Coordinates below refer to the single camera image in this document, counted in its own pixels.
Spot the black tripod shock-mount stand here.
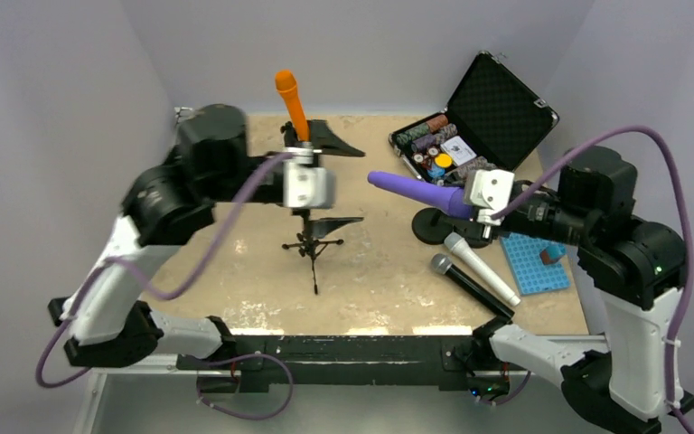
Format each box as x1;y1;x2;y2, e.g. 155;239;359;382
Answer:
281;209;344;295

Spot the black clip stand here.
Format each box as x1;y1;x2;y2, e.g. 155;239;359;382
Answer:
411;208;455;245
454;221;492;249

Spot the orange microphone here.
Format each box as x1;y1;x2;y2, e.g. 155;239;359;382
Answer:
275;70;310;142

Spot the purple microphone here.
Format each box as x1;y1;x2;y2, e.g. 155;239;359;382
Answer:
367;171;474;219

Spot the white microphone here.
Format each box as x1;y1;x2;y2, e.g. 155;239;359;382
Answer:
444;232;521;307

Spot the black silver-mesh microphone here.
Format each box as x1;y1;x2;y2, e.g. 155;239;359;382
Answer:
430;253;514;319

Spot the round-base shock-mount stand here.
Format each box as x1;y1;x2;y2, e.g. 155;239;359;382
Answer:
280;121;314;150

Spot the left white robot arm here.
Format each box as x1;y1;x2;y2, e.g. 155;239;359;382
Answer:
49;104;361;370

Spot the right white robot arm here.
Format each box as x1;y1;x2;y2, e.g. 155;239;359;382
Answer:
471;146;694;433

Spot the brown and blue lego brick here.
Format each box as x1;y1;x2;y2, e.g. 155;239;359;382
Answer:
539;243;567;266

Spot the blue lego baseplate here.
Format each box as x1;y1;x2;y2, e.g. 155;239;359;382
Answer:
501;233;571;296

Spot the white playing card deck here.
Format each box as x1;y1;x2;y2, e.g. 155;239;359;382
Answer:
440;136;477;166

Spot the yellow dealer chip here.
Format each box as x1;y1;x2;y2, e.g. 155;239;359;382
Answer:
434;153;453;169

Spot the black poker chip case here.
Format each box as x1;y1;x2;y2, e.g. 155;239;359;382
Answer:
389;51;559;185

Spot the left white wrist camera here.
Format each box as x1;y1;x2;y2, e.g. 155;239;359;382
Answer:
282;147;336;210

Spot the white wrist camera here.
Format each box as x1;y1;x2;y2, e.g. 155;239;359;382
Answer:
463;169;515;223
282;147;336;210

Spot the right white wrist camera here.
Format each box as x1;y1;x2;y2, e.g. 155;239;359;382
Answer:
463;169;515;223

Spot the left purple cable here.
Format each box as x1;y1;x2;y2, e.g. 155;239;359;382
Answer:
34;151;295;421

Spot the purple cable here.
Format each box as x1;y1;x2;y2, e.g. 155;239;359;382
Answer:
34;151;295;421
475;125;694;434

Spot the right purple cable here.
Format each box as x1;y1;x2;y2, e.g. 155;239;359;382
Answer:
475;125;694;434

